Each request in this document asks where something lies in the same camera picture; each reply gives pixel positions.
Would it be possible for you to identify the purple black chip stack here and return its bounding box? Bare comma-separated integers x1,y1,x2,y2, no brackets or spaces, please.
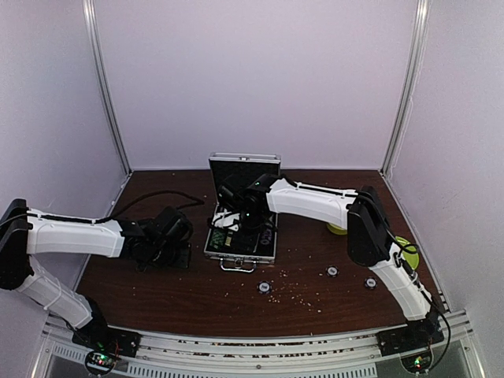
259,228,274,246

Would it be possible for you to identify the aluminium poker case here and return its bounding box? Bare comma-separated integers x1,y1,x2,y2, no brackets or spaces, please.
203,152,281,274

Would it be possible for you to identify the purple 500 poker chip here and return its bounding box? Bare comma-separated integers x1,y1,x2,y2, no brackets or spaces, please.
326,265,339,278
257,281,272,295
365,277,377,290

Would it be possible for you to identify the blue gold card box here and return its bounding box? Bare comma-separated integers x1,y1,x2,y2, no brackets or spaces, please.
224,232,255,250

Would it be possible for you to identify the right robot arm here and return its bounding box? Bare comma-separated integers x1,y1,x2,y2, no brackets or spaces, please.
213,174,443,348

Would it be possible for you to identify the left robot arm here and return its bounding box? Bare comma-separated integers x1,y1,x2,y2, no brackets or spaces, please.
1,198,193,350

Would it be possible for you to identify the green yellow chip stack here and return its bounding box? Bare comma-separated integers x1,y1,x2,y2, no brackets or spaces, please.
209,229,227,250

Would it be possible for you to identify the green bowl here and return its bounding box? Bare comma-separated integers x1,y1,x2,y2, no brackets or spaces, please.
326,223,347,235

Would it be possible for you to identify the green plate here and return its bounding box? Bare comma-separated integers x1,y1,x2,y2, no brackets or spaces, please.
395,236,420,270

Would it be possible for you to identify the front aluminium rail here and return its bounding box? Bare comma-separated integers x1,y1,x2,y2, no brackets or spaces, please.
28,311,489,377

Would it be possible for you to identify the left aluminium frame post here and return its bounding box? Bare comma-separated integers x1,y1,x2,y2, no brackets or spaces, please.
82,0,132,175

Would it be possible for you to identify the aluminium frame post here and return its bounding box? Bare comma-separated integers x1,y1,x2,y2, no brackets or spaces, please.
82,0,132,175
380,0,431,177

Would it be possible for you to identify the right aluminium frame post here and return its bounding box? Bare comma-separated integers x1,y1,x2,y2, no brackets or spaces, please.
380,0,431,177

